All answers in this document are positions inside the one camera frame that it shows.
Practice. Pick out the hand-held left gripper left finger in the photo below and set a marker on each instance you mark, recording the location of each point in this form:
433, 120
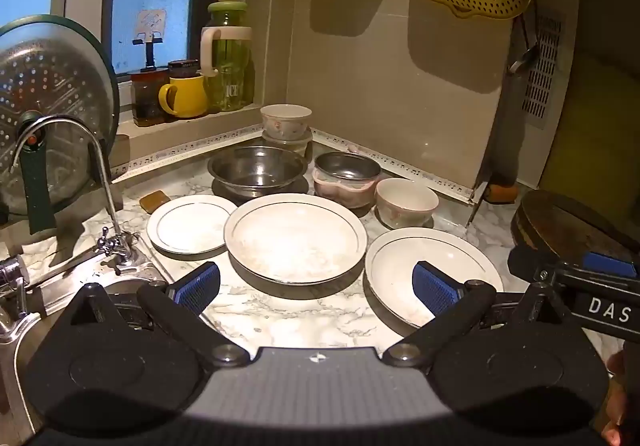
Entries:
200, 283

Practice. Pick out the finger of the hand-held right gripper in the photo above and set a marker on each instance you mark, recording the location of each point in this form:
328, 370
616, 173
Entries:
530, 262
607, 264

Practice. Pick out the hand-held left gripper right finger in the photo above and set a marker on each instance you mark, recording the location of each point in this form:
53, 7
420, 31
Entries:
435, 288

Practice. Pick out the medium white plate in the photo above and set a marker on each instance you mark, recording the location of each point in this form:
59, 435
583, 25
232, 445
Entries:
390, 276

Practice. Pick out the small white plate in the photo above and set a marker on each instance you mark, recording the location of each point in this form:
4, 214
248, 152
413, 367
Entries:
190, 226

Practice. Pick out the white bowl with pink rim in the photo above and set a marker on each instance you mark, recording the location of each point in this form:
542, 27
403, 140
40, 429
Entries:
405, 206

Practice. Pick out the large white plate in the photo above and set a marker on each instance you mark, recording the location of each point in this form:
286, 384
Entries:
295, 241

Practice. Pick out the large steel bowl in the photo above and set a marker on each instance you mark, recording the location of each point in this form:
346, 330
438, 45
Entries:
255, 170

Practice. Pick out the small steel bowl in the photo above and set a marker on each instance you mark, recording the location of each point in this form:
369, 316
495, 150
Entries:
345, 165

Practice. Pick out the person's right hand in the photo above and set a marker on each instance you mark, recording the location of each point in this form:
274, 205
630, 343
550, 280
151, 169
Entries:
625, 391

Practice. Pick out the round wooden cutting board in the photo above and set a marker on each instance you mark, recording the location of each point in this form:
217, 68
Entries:
565, 226

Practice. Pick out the orange object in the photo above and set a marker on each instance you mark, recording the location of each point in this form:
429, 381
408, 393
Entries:
502, 193

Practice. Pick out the brown soap bar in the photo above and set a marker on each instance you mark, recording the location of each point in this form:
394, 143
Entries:
155, 201

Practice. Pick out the patterned white edge tape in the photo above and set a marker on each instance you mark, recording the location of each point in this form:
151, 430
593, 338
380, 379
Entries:
200, 144

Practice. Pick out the steel sink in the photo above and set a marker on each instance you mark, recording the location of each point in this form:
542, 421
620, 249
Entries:
60, 283

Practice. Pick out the chrome faucet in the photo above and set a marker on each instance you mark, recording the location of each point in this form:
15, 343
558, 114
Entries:
102, 160

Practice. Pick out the clear plastic container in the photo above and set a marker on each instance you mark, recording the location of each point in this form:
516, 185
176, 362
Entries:
295, 145

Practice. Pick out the floral ceramic bowl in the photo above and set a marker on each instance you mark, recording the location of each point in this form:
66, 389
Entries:
285, 125

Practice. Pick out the white vent grille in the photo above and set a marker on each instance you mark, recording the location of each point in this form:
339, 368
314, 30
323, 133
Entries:
542, 75

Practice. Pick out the yellow mug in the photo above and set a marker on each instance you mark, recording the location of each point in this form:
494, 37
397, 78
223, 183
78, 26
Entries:
187, 95

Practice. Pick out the chrome sink fixture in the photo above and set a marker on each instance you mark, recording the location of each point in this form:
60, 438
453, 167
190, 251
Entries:
10, 271

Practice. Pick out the brown glass jar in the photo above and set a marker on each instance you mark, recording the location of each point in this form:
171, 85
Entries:
145, 100

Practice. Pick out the metal ladle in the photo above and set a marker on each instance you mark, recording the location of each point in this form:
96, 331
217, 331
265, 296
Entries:
522, 59

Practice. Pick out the green glass pitcher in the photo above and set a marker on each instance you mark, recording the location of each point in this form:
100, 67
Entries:
227, 75

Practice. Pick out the dark lidded jar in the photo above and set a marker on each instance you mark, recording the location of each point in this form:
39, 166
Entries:
183, 68

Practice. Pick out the phone stand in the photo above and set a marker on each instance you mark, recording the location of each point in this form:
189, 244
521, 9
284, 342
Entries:
149, 50

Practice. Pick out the green rimmed pot lid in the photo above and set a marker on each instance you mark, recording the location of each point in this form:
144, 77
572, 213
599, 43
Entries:
55, 90

